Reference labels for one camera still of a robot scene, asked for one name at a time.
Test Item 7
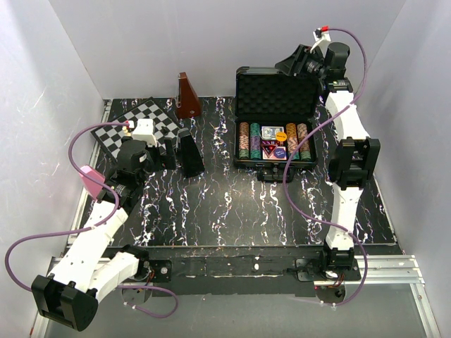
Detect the orange green chip row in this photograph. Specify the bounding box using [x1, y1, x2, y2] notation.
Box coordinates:
[286, 123, 299, 160]

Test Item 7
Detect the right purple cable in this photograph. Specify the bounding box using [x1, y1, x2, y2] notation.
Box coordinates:
[282, 27, 369, 306]

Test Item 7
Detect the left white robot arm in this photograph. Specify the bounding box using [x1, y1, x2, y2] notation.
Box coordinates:
[31, 137, 172, 332]

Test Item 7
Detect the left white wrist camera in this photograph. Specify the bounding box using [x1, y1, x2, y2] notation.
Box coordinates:
[126, 118, 157, 147]

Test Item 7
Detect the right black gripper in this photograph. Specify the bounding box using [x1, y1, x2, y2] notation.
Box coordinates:
[274, 44, 328, 81]

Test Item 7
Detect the blue small blind button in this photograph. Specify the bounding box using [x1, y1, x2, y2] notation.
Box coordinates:
[273, 146, 287, 161]

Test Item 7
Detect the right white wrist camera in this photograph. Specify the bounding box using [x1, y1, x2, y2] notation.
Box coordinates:
[310, 25, 331, 54]

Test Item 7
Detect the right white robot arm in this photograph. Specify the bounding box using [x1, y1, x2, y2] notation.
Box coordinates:
[275, 42, 381, 280]

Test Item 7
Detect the aluminium rail frame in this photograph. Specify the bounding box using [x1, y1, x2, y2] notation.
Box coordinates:
[30, 93, 441, 338]

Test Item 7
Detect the yellow big blind button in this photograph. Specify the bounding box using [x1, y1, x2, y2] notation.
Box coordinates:
[276, 131, 288, 142]

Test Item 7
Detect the brown wooden metronome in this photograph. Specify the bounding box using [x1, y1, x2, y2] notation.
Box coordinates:
[175, 72, 202, 120]

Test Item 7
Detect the pink metronome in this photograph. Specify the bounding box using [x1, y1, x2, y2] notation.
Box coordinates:
[80, 165, 105, 201]

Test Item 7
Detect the black poker chip case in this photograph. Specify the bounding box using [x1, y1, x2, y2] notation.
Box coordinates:
[234, 66, 320, 182]

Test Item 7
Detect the green purple chip row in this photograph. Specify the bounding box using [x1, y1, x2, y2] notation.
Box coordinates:
[249, 123, 261, 160]

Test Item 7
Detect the blue playing card deck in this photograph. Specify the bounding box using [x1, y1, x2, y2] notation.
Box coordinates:
[261, 126, 285, 140]

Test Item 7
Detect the black front mounting bar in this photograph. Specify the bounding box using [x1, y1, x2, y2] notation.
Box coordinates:
[105, 244, 339, 296]

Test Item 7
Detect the purple cable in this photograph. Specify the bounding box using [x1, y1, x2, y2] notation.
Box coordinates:
[5, 121, 180, 320]
[282, 27, 369, 306]

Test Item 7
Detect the poker chip row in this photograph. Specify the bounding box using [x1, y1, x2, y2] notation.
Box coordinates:
[238, 122, 249, 159]
[297, 123, 311, 161]

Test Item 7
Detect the leftmost poker chip row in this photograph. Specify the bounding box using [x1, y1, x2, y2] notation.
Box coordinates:
[238, 122, 249, 159]

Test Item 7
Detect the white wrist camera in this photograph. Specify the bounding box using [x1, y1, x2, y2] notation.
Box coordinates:
[126, 118, 157, 147]
[310, 25, 331, 54]

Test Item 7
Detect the rightmost poker chip row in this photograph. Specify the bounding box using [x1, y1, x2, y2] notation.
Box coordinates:
[297, 123, 311, 161]

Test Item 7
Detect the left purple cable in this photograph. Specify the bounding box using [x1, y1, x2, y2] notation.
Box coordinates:
[5, 121, 180, 320]

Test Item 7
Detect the red playing card deck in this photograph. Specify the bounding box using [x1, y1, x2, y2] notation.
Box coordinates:
[262, 145, 287, 161]

